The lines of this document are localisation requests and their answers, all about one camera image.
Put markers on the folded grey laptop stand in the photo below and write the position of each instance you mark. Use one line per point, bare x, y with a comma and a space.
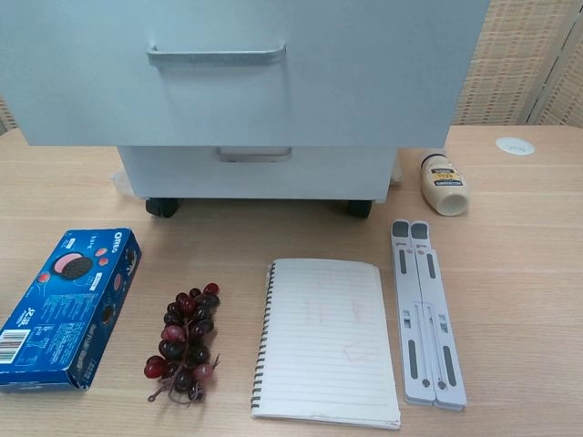
428, 328

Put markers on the white drawer front with handle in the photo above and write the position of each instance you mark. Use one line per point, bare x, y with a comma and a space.
319, 177

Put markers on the spiral lined notebook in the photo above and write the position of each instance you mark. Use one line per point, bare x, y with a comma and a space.
323, 346

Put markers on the medium white cabinet drawer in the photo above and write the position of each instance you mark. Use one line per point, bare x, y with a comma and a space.
364, 68

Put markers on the beige sauce squeeze bottle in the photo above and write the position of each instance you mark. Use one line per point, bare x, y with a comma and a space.
444, 186

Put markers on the black caster wheel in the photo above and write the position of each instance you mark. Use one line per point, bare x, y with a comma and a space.
360, 208
161, 207

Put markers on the blue Oreo cookie box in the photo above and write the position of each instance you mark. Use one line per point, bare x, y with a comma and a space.
68, 318

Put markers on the dark red grape bunch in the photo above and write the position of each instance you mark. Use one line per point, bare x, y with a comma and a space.
187, 337

